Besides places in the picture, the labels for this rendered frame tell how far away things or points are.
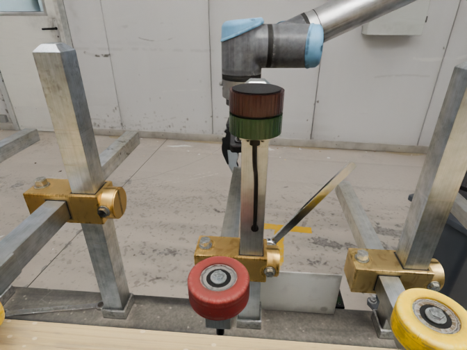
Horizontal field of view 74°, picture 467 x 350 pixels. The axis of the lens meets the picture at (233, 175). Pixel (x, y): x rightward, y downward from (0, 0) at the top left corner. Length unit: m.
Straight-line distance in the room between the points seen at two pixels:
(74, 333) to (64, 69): 0.30
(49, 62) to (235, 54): 0.38
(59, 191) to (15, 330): 0.19
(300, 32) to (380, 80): 2.47
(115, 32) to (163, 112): 0.85
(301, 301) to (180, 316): 0.23
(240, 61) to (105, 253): 0.46
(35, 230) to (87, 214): 0.08
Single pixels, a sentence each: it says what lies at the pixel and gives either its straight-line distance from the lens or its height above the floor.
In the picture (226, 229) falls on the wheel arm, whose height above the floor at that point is 0.86.
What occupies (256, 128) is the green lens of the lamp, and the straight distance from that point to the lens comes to 0.33.
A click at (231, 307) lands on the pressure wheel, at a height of 0.89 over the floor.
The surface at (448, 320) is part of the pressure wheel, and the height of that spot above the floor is 0.90.
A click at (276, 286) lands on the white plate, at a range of 0.60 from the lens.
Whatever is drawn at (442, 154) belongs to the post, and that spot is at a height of 1.05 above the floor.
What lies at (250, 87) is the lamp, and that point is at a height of 1.14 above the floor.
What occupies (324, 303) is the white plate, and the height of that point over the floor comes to 0.73.
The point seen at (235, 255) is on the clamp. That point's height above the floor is 0.87.
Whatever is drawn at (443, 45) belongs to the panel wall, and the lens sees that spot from 3.26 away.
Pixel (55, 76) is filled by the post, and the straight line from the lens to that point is 0.45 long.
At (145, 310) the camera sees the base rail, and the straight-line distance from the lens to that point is 0.67.
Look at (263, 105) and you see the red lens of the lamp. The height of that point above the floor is 1.12.
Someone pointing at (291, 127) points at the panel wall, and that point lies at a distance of 3.16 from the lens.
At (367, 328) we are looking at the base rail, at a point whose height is 0.70.
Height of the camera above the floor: 1.21
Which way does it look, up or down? 28 degrees down
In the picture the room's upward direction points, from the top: straight up
